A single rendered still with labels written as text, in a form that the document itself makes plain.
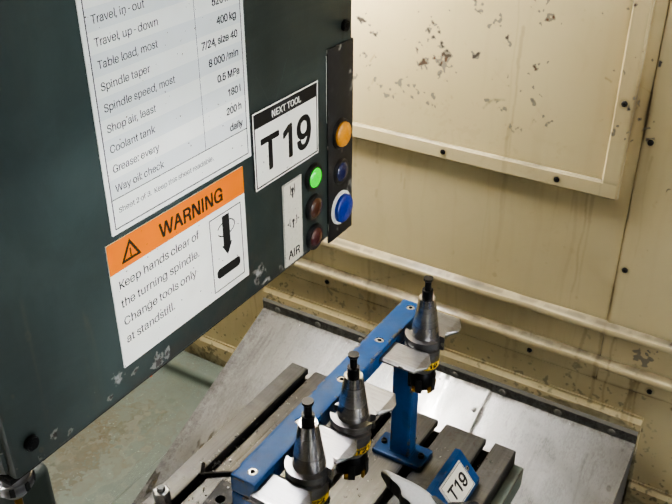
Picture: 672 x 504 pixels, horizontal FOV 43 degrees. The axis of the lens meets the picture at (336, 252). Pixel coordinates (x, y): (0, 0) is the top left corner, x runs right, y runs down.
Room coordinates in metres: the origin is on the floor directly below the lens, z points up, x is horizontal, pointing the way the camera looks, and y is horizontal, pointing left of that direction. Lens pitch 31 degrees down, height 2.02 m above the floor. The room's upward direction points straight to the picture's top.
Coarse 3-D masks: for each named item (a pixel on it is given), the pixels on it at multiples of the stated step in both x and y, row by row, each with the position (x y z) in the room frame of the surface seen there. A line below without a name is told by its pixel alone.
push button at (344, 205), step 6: (342, 198) 0.76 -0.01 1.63; (348, 198) 0.77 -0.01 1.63; (336, 204) 0.76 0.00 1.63; (342, 204) 0.76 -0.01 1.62; (348, 204) 0.77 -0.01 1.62; (336, 210) 0.75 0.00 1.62; (342, 210) 0.76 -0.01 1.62; (348, 210) 0.77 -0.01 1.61; (336, 216) 0.75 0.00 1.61; (342, 216) 0.76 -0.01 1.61; (348, 216) 0.77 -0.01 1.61; (342, 222) 0.76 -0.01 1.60
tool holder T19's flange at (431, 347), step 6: (408, 330) 1.09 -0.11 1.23; (408, 336) 1.08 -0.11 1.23; (444, 336) 1.08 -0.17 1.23; (408, 342) 1.07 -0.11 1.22; (414, 342) 1.06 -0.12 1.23; (420, 342) 1.06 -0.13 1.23; (426, 342) 1.06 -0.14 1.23; (432, 342) 1.06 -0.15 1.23; (438, 342) 1.08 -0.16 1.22; (414, 348) 1.07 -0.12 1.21; (420, 348) 1.06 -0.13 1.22; (426, 348) 1.06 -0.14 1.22; (432, 348) 1.06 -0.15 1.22; (438, 348) 1.08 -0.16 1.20; (432, 354) 1.06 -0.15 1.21
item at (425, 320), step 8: (424, 304) 1.07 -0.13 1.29; (432, 304) 1.08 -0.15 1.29; (416, 312) 1.08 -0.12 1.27; (424, 312) 1.07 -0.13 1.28; (432, 312) 1.07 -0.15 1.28; (416, 320) 1.08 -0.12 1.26; (424, 320) 1.07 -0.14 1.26; (432, 320) 1.07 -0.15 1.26; (416, 328) 1.07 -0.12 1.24; (424, 328) 1.07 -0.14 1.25; (432, 328) 1.07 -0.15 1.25; (416, 336) 1.07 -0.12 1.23; (424, 336) 1.07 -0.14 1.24; (432, 336) 1.07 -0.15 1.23
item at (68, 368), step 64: (0, 0) 0.47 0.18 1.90; (64, 0) 0.51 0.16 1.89; (256, 0) 0.67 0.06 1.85; (320, 0) 0.74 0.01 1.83; (0, 64) 0.46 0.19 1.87; (64, 64) 0.50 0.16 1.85; (256, 64) 0.66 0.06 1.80; (320, 64) 0.74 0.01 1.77; (0, 128) 0.46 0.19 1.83; (64, 128) 0.49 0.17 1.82; (320, 128) 0.74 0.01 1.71; (0, 192) 0.45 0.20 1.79; (64, 192) 0.49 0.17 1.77; (192, 192) 0.59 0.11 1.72; (256, 192) 0.66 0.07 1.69; (320, 192) 0.74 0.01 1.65; (0, 256) 0.44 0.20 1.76; (64, 256) 0.48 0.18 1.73; (256, 256) 0.65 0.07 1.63; (0, 320) 0.43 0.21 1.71; (64, 320) 0.47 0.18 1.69; (192, 320) 0.57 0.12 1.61; (0, 384) 0.42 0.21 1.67; (64, 384) 0.46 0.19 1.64; (128, 384) 0.51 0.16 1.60; (0, 448) 0.42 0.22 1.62
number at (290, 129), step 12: (312, 108) 0.73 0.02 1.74; (288, 120) 0.70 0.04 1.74; (300, 120) 0.71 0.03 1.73; (312, 120) 0.73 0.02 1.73; (288, 132) 0.69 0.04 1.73; (300, 132) 0.71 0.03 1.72; (312, 132) 0.73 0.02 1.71; (288, 144) 0.69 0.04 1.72; (300, 144) 0.71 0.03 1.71; (312, 144) 0.73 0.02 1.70; (288, 156) 0.69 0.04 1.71; (300, 156) 0.71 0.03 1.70
